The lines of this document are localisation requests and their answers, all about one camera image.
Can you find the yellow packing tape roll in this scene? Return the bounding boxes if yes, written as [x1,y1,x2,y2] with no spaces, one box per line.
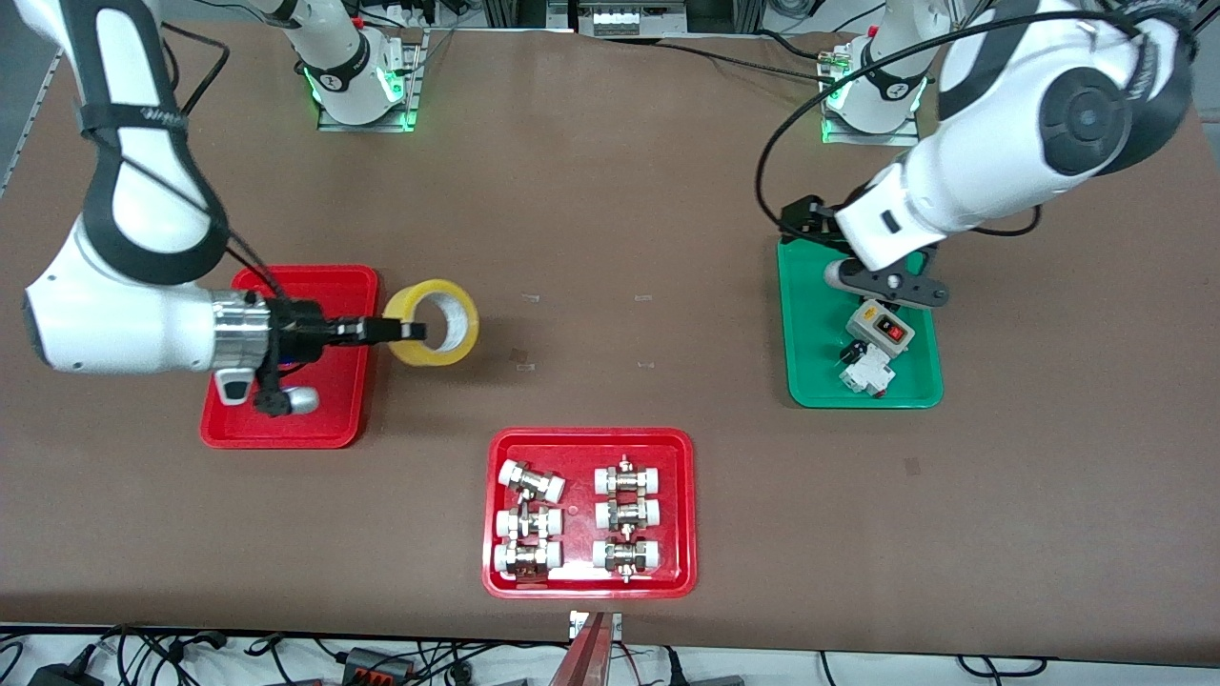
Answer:
[382,279,480,367]

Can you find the red plastic tray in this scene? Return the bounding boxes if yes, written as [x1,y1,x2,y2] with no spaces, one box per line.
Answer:
[199,265,380,450]
[481,427,698,600]

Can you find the green plastic tray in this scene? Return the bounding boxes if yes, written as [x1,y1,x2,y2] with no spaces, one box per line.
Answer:
[776,233,945,410]

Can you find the white circuit breaker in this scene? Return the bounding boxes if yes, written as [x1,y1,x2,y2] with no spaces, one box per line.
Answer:
[838,343,897,396]

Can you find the white metal pipe fitting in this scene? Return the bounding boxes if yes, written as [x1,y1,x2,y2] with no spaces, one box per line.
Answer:
[594,455,664,497]
[498,459,567,504]
[595,495,662,533]
[592,536,662,583]
[493,539,563,582]
[495,505,564,541]

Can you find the white power strip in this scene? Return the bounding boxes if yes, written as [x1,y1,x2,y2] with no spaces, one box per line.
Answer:
[577,0,663,37]

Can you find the black orange connector box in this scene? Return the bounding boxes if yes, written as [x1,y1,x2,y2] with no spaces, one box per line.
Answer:
[343,646,416,682]

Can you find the small printed marker plate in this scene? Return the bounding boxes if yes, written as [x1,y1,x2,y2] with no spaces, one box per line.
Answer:
[569,610,623,641]

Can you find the red metal bar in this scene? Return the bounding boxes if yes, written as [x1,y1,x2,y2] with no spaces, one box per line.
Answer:
[548,610,620,686]

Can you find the black power adapter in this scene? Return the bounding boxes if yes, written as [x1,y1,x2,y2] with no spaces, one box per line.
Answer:
[29,662,106,686]

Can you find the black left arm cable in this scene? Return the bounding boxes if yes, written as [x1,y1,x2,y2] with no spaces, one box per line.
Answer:
[755,10,1145,239]

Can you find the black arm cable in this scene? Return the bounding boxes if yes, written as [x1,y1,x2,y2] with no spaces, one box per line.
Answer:
[157,21,287,298]
[755,10,1145,239]

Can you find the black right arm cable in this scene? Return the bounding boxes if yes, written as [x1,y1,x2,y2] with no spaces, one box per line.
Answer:
[157,21,287,298]

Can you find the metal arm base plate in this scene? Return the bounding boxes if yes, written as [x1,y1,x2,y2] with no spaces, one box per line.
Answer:
[820,48,923,148]
[317,27,430,133]

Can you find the grey switch box red button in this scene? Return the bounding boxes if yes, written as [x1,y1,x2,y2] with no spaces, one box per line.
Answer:
[845,301,916,359]

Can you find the black table cable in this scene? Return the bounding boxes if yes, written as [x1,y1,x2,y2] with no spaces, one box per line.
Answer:
[656,40,830,82]
[758,29,864,63]

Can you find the aluminium frame profile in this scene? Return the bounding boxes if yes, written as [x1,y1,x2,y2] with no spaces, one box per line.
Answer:
[481,0,573,30]

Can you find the aluminium table edge rail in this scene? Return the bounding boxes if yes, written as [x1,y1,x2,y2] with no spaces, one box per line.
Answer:
[0,48,66,196]

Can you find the tangled black floor cables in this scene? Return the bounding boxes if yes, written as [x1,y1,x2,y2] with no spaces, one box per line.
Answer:
[95,624,230,686]

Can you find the black floor cable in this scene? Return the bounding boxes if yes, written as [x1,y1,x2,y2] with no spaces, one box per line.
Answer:
[958,656,1049,679]

